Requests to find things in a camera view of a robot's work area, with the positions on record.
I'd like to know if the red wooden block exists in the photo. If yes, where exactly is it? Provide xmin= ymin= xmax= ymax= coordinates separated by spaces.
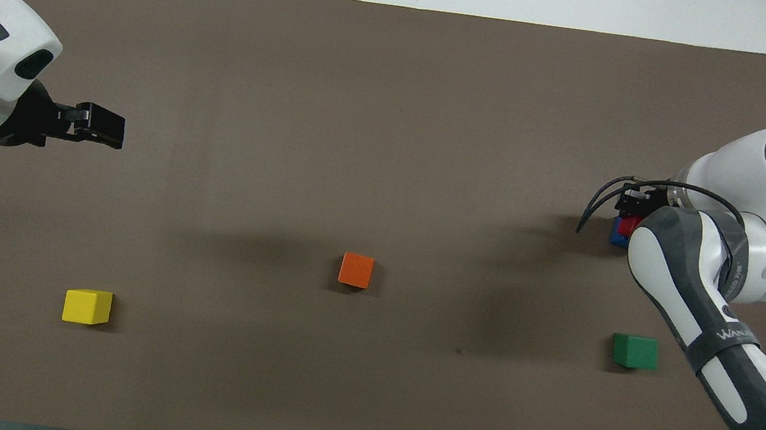
xmin=616 ymin=214 xmax=644 ymax=239

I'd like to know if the yellow wooden block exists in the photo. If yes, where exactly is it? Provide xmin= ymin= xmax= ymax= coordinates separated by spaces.
xmin=61 ymin=286 xmax=115 ymax=328

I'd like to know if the brown table mat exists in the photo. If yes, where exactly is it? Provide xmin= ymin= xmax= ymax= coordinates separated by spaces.
xmin=0 ymin=0 xmax=766 ymax=430

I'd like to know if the green wooden block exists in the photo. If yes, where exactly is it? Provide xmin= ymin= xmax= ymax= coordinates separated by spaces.
xmin=609 ymin=332 xmax=661 ymax=372

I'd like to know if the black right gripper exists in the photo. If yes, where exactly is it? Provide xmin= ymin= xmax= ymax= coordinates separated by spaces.
xmin=614 ymin=183 xmax=673 ymax=223

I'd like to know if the blue wooden block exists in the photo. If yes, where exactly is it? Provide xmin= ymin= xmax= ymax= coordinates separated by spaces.
xmin=607 ymin=215 xmax=636 ymax=249

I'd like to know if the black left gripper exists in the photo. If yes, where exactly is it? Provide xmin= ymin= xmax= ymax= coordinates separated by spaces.
xmin=0 ymin=75 xmax=131 ymax=162

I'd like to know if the orange wooden block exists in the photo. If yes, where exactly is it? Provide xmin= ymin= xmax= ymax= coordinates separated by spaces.
xmin=336 ymin=251 xmax=376 ymax=292

